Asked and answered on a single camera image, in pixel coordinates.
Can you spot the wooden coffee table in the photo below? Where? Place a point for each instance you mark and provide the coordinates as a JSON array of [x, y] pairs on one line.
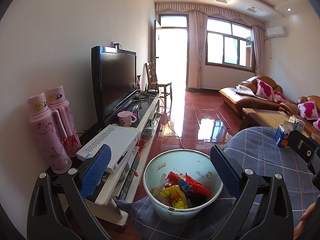
[[262, 118]]

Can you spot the pink curtain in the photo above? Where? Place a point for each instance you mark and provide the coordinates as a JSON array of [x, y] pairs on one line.
[[258, 39], [201, 35]]

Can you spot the pink floral pillow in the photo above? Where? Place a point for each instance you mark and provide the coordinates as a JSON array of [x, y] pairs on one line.
[[278, 97], [264, 90], [316, 124], [308, 110]]

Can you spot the yellow plastic bag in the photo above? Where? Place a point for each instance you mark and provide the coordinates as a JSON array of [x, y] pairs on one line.
[[173, 196]]

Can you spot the white set-top box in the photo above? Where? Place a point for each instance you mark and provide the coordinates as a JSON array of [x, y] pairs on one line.
[[121, 141]]

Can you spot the person's right hand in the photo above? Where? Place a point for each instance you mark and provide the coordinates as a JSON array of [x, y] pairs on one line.
[[303, 220]]

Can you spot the wooden chair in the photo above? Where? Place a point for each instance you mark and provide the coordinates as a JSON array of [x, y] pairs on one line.
[[154, 87]]

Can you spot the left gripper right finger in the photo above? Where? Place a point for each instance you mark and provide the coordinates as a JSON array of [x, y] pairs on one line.
[[262, 209]]

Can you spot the white air conditioner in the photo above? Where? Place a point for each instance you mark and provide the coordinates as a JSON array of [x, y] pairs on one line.
[[279, 31]]

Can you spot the blue plaid tablecloth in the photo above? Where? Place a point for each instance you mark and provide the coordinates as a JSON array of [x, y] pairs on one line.
[[253, 148]]

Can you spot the red foil snack wrapper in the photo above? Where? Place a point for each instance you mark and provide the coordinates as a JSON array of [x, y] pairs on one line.
[[187, 184]]

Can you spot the brown leather chaise sofa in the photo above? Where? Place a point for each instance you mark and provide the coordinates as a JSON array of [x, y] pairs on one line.
[[244, 95]]

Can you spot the pink curtain left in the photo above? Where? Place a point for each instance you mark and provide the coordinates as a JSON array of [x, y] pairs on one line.
[[201, 35]]

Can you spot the pink curtain right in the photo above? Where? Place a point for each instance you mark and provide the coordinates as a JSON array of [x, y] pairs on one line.
[[258, 39]]

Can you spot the pink mug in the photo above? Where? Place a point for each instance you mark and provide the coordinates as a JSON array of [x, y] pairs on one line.
[[126, 118]]

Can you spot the white tall milk carton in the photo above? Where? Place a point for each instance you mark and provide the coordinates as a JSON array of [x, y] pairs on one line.
[[298, 124]]

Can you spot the black flat screen television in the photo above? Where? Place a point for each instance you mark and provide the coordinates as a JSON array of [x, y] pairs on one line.
[[114, 80]]

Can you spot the window with brown frame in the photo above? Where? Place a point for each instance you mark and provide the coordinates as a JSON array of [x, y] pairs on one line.
[[229, 44]]

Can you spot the front pink thermos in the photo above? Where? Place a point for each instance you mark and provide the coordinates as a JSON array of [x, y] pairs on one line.
[[49, 133]]

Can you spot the brown leather long sofa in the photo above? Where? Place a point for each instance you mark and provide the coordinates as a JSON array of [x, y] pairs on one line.
[[292, 109]]

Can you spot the open balcony door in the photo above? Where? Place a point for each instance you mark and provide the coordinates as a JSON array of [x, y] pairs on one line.
[[171, 49]]

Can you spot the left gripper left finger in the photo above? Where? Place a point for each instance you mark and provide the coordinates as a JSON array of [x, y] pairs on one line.
[[57, 207]]

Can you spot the pink thermos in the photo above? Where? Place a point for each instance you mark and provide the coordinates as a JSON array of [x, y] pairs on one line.
[[49, 133], [58, 101]]

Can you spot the light blue trash bin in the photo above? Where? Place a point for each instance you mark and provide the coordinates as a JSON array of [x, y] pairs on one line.
[[195, 164]]

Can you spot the rear pink thermos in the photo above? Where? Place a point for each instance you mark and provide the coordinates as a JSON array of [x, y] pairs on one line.
[[58, 101]]

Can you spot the white TV stand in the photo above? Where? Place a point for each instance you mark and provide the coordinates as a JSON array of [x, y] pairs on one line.
[[125, 168]]

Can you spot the blue LOOK milk carton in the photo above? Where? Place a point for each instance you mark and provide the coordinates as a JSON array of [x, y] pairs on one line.
[[282, 134]]

